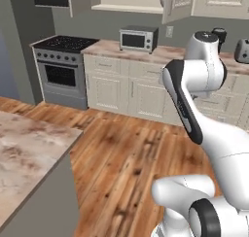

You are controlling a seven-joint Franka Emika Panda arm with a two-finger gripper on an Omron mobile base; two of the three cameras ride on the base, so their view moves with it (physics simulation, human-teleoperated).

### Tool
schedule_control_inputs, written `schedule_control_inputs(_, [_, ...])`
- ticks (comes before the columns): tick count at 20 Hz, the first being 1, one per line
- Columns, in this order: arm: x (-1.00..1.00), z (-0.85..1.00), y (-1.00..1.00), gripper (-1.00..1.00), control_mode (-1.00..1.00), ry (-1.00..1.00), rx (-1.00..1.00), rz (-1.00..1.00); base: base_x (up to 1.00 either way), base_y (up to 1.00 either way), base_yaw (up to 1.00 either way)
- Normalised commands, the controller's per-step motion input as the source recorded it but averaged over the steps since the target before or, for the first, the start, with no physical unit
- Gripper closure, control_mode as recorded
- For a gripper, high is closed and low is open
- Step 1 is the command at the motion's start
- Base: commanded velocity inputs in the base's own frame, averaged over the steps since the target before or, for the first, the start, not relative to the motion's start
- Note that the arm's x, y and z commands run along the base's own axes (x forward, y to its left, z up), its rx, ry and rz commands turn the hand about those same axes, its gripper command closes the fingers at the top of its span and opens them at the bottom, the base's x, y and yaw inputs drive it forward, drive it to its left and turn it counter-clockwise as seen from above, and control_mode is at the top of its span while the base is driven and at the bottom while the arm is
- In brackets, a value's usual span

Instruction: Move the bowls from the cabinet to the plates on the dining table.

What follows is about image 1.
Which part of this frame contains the cream base cabinet run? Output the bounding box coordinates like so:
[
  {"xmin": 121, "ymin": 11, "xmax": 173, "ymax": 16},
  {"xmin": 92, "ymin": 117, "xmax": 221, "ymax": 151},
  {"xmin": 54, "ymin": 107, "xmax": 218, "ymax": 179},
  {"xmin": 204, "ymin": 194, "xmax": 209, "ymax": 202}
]
[{"xmin": 81, "ymin": 39, "xmax": 249, "ymax": 132}]

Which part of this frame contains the grey marble-top dining counter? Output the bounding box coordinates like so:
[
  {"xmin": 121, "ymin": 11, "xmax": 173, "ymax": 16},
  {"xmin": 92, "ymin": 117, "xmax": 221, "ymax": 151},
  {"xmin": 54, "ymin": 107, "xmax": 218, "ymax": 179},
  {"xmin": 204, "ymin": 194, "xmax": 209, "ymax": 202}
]
[{"xmin": 0, "ymin": 110, "xmax": 85, "ymax": 237}]

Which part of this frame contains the cream cabinet door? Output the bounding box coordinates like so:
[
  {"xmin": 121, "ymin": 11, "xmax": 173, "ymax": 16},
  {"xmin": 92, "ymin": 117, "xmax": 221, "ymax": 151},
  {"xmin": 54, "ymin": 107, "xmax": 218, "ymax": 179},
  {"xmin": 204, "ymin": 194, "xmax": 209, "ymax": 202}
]
[{"xmin": 160, "ymin": 0, "xmax": 197, "ymax": 25}]

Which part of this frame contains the grey stove with oven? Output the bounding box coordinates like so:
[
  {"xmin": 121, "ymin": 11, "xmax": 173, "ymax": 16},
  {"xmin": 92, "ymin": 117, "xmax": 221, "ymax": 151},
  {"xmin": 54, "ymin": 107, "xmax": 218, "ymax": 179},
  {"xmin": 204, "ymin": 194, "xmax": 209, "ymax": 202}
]
[{"xmin": 29, "ymin": 34, "xmax": 100, "ymax": 111}]

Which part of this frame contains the silver toaster oven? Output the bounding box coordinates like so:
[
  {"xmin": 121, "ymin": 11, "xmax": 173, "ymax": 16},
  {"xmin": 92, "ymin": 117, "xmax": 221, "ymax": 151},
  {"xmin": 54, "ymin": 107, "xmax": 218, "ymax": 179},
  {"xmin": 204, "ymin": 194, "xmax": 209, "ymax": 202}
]
[{"xmin": 119, "ymin": 24, "xmax": 160, "ymax": 54}]

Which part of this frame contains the black coffee machine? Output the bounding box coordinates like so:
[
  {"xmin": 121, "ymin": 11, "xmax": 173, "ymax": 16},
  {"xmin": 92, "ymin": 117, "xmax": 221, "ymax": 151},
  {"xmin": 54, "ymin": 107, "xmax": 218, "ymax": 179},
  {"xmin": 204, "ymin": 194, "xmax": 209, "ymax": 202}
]
[{"xmin": 211, "ymin": 27, "xmax": 229, "ymax": 53}]

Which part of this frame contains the silver toaster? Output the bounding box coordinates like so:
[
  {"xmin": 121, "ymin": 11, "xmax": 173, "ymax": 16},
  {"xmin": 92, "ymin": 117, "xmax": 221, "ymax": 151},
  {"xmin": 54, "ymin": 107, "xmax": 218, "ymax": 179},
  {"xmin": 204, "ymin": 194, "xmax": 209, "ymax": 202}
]
[{"xmin": 233, "ymin": 38, "xmax": 249, "ymax": 65}]

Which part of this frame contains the white wall outlet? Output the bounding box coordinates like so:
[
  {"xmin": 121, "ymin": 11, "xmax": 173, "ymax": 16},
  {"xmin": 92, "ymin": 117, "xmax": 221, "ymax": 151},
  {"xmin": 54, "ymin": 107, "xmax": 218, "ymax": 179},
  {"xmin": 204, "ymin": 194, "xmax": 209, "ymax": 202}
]
[{"xmin": 165, "ymin": 25, "xmax": 175, "ymax": 39}]

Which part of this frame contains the open cream wall cabinet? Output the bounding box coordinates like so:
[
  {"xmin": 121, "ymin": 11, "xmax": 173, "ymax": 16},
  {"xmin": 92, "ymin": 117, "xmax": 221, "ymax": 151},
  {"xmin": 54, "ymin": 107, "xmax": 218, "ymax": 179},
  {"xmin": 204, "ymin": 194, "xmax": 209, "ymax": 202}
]
[{"xmin": 90, "ymin": 0, "xmax": 165, "ymax": 15}]

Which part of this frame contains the closed cream wall cabinet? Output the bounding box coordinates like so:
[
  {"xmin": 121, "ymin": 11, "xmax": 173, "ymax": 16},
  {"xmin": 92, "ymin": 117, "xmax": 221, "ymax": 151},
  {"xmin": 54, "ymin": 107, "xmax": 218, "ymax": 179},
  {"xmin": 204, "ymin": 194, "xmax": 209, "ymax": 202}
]
[{"xmin": 191, "ymin": 0, "xmax": 249, "ymax": 21}]

